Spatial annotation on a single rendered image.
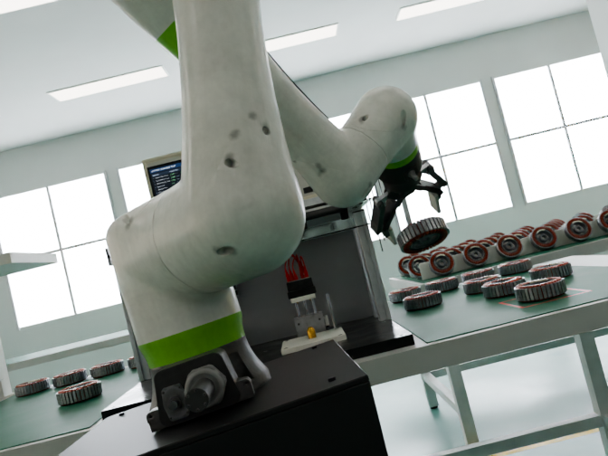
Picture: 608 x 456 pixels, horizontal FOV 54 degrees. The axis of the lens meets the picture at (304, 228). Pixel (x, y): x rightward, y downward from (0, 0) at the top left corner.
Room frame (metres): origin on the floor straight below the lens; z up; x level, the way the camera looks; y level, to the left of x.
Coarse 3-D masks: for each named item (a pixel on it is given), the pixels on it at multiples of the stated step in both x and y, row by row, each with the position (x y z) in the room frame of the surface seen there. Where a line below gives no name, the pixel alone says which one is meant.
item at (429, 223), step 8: (416, 224) 1.27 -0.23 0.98; (424, 224) 1.26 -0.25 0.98; (432, 224) 1.26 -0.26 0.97; (440, 224) 1.27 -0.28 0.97; (400, 232) 1.29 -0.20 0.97; (408, 232) 1.27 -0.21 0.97; (416, 232) 1.26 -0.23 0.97; (424, 232) 1.26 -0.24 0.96; (432, 232) 1.26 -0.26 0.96; (440, 232) 1.27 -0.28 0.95; (448, 232) 1.30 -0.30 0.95; (400, 240) 1.29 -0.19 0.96; (408, 240) 1.27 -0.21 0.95; (416, 240) 1.28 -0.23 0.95; (424, 240) 1.32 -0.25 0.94; (432, 240) 1.32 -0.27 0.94; (440, 240) 1.32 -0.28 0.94; (400, 248) 1.31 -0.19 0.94; (408, 248) 1.30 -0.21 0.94; (416, 248) 1.33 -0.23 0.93; (424, 248) 1.34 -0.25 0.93
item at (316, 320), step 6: (318, 312) 1.56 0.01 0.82; (294, 318) 1.56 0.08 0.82; (300, 318) 1.55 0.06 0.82; (306, 318) 1.55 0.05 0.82; (312, 318) 1.55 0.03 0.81; (318, 318) 1.55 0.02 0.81; (300, 324) 1.55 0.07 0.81; (306, 324) 1.55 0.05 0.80; (312, 324) 1.55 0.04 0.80; (318, 324) 1.55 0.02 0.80; (324, 324) 1.55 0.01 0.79; (300, 330) 1.55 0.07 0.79; (306, 330) 1.55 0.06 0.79; (318, 330) 1.55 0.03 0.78; (324, 330) 1.55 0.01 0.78; (300, 336) 1.55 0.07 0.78
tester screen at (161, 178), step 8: (160, 168) 1.55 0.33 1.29; (168, 168) 1.55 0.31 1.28; (176, 168) 1.55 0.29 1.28; (152, 176) 1.55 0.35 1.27; (160, 176) 1.55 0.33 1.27; (168, 176) 1.55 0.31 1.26; (176, 176) 1.55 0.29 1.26; (160, 184) 1.55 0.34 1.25; (168, 184) 1.55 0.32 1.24; (160, 192) 1.55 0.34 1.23
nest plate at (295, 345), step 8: (336, 328) 1.49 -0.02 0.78; (304, 336) 1.50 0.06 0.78; (320, 336) 1.42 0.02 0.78; (328, 336) 1.39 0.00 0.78; (336, 336) 1.36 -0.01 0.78; (344, 336) 1.35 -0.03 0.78; (288, 344) 1.42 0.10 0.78; (296, 344) 1.39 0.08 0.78; (304, 344) 1.36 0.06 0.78; (312, 344) 1.35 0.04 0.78; (288, 352) 1.35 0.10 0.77
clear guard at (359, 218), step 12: (360, 204) 1.32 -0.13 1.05; (372, 204) 1.31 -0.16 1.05; (324, 216) 1.31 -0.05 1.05; (336, 216) 1.31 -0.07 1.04; (360, 216) 1.29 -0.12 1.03; (312, 228) 1.29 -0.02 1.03; (324, 228) 1.29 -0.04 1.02; (336, 228) 1.28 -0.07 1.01; (348, 228) 1.27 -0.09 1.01; (300, 240) 1.27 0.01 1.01
